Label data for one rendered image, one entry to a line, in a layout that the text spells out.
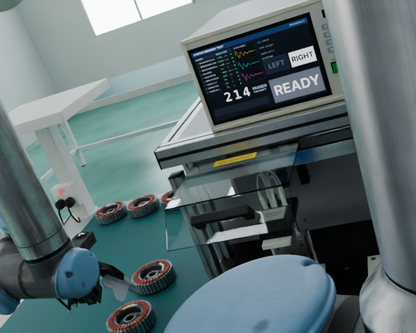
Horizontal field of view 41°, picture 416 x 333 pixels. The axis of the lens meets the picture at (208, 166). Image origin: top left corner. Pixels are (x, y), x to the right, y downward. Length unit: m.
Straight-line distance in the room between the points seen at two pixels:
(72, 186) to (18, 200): 1.21
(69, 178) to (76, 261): 1.23
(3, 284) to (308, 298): 0.71
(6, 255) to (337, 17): 0.83
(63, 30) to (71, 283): 7.73
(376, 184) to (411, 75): 0.05
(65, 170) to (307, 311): 1.81
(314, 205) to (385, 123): 1.16
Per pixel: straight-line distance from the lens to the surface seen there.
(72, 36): 8.46
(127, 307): 1.38
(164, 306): 1.38
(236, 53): 1.15
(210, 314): 0.35
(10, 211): 0.85
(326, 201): 1.38
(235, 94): 1.17
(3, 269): 0.97
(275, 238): 1.20
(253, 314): 0.33
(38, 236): 0.86
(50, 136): 2.04
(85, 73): 8.52
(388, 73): 0.22
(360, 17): 0.22
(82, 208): 2.12
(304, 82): 1.14
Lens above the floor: 1.45
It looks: 19 degrees down
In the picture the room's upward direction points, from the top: 21 degrees counter-clockwise
